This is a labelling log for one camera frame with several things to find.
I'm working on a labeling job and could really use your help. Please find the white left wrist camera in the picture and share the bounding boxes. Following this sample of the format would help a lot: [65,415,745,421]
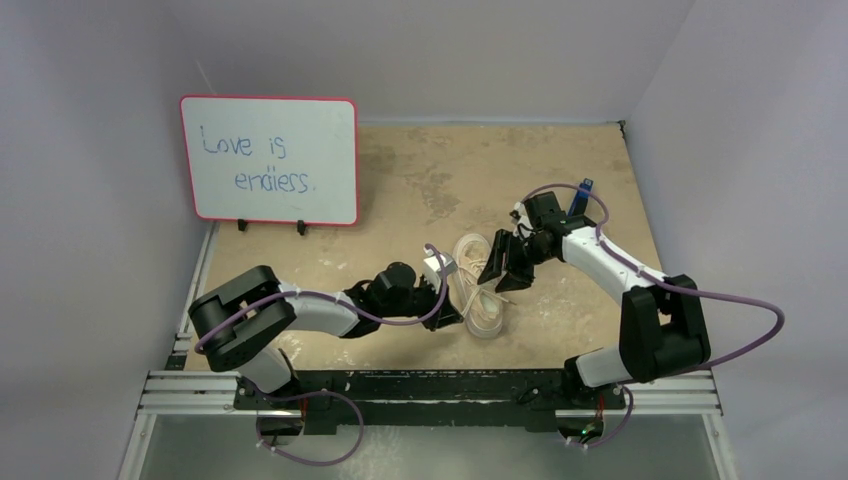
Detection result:
[423,244,457,290]

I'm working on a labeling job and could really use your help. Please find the white shoelace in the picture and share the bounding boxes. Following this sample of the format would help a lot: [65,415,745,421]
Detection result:
[457,258,515,317]

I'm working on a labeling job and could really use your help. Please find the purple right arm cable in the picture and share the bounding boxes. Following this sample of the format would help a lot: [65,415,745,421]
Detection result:
[519,184,787,452]

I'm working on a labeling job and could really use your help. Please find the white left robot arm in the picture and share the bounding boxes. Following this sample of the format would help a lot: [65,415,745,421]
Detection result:
[187,262,463,409]

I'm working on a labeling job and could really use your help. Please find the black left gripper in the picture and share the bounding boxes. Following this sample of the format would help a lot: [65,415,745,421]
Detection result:
[381,273,463,332]

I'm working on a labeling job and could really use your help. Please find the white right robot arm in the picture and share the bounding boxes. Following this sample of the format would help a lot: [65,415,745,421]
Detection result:
[477,191,711,407]

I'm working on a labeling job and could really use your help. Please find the red framed whiteboard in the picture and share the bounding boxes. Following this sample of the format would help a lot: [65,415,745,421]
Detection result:
[179,95,360,226]

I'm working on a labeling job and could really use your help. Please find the blue connector plug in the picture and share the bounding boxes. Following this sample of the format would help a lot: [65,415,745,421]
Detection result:
[568,178,593,216]

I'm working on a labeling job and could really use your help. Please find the beige canvas sneaker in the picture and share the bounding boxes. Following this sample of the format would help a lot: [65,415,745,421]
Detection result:
[452,233,506,339]

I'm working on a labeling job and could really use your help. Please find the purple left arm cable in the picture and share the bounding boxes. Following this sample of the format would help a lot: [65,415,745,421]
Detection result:
[193,243,452,467]

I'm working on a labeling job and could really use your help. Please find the silver aluminium frame rails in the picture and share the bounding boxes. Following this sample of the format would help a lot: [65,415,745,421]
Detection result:
[121,220,737,479]

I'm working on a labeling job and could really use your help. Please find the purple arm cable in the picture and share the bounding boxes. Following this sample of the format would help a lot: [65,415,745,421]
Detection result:
[519,184,787,452]
[193,243,452,467]

